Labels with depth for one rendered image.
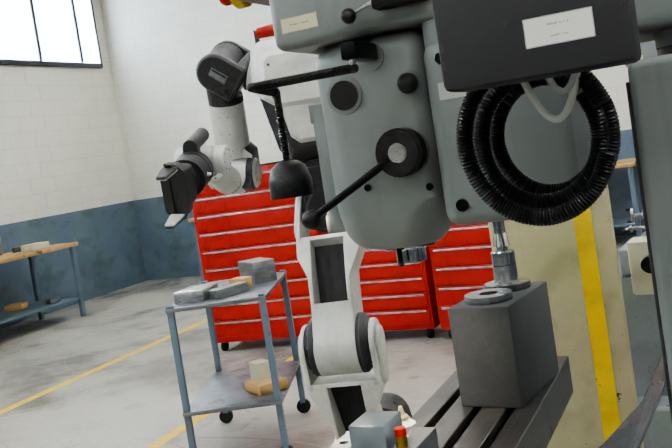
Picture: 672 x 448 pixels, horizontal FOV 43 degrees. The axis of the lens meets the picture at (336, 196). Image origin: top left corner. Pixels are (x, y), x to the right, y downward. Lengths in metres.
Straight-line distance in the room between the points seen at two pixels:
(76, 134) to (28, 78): 1.05
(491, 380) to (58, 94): 10.83
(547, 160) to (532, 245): 1.93
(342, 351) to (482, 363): 0.51
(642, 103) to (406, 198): 0.36
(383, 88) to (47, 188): 10.56
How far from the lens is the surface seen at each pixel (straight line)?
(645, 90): 1.11
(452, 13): 0.94
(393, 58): 1.25
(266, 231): 6.72
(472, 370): 1.63
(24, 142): 11.54
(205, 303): 4.28
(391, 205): 1.26
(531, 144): 1.18
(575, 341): 3.14
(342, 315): 2.04
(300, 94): 2.06
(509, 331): 1.58
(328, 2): 1.27
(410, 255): 1.34
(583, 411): 3.21
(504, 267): 1.71
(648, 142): 1.11
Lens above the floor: 1.47
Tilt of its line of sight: 3 degrees down
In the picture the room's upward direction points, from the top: 9 degrees counter-clockwise
